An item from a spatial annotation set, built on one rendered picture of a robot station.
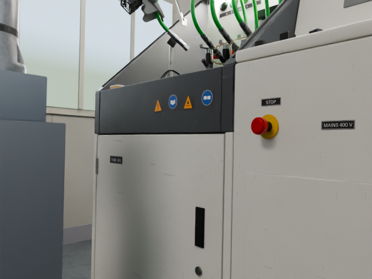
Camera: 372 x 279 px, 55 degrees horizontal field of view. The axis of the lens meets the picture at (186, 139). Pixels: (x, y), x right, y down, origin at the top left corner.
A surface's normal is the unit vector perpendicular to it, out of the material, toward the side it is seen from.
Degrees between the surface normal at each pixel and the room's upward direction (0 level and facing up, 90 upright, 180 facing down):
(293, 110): 90
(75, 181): 90
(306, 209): 90
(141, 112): 90
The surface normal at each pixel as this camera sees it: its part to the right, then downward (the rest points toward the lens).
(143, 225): -0.76, -0.02
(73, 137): 0.74, 0.00
